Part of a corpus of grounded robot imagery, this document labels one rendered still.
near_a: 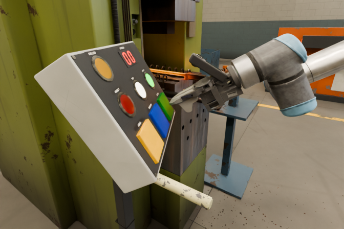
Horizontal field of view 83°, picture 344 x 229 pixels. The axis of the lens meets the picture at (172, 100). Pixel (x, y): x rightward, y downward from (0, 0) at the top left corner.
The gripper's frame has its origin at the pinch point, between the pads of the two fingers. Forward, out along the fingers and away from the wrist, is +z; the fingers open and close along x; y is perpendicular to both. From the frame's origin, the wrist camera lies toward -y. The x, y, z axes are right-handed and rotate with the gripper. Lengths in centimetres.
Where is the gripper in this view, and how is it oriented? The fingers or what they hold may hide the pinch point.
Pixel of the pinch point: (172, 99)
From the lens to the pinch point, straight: 60.1
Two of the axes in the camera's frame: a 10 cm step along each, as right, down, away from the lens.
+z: -8.6, 4.3, 2.8
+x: 1.2, -3.5, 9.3
